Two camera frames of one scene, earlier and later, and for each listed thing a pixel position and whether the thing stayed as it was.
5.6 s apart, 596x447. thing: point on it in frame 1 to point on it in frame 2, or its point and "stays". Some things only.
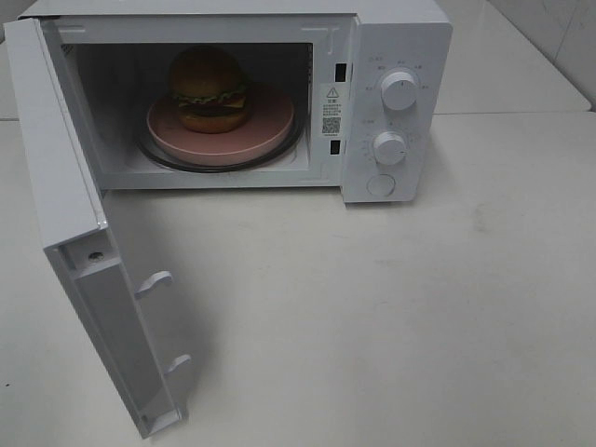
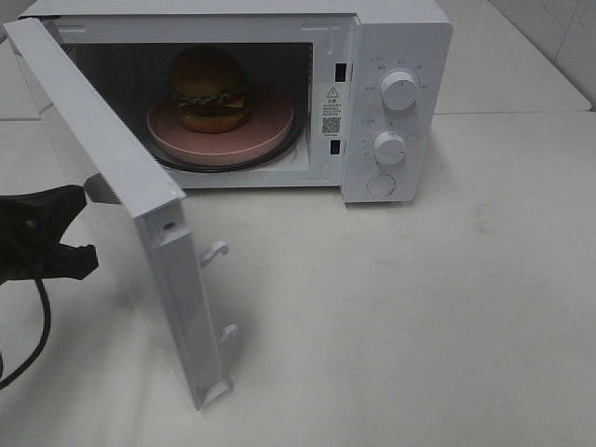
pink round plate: (271, 116) stays
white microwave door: (75, 236) to (151, 272)
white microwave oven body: (254, 94) stays
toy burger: (209, 86) stays
